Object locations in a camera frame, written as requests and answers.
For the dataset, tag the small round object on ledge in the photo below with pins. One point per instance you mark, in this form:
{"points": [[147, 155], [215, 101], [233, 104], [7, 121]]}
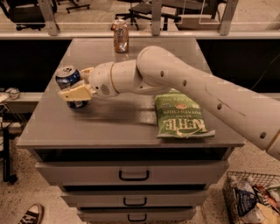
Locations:
{"points": [[13, 93]]}

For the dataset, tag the drawer black handle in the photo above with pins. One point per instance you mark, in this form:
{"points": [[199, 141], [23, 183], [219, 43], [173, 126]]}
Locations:
{"points": [[133, 176], [137, 217], [128, 202]]}

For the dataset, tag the top drawer black handle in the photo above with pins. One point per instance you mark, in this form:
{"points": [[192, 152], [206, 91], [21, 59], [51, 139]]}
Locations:
{"points": [[133, 176]]}

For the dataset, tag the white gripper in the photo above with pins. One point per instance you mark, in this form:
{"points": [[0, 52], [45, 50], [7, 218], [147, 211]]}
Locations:
{"points": [[101, 79]]}

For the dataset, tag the middle drawer black handle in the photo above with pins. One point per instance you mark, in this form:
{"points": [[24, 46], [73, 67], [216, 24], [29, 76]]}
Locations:
{"points": [[128, 202]]}

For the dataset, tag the black office chair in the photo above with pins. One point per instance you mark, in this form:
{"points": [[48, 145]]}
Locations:
{"points": [[150, 10], [23, 13]]}

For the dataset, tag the blue pepsi can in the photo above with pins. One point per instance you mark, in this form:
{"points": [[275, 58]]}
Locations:
{"points": [[65, 77]]}

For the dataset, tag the black office chair centre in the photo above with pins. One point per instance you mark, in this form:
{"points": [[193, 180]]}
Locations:
{"points": [[150, 10]]}

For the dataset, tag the wire basket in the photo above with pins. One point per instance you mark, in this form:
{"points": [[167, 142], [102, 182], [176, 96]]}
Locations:
{"points": [[262, 179]]}

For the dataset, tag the black and white sneaker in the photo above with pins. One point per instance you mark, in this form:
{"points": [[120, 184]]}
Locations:
{"points": [[33, 215]]}

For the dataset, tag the green kettle chips bag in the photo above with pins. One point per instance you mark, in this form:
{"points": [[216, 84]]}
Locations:
{"points": [[178, 116]]}

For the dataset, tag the snack bags in basket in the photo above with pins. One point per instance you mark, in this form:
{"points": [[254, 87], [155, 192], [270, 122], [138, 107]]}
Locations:
{"points": [[255, 203]]}

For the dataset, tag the black office chair left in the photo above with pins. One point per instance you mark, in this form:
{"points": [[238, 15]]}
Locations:
{"points": [[23, 13]]}

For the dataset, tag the grey drawer cabinet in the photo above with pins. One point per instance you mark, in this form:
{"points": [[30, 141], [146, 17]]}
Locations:
{"points": [[82, 150]]}

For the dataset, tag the black stand left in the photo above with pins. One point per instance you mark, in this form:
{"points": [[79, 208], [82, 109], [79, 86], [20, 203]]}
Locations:
{"points": [[5, 155]]}

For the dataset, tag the orange soda can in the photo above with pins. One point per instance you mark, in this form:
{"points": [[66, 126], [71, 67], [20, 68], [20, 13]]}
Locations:
{"points": [[121, 36]]}

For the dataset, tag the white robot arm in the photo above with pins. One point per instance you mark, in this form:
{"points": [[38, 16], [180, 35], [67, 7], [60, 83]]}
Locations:
{"points": [[155, 70]]}

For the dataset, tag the bottom drawer black handle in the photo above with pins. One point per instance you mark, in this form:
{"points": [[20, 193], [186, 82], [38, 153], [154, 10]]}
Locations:
{"points": [[137, 217]]}

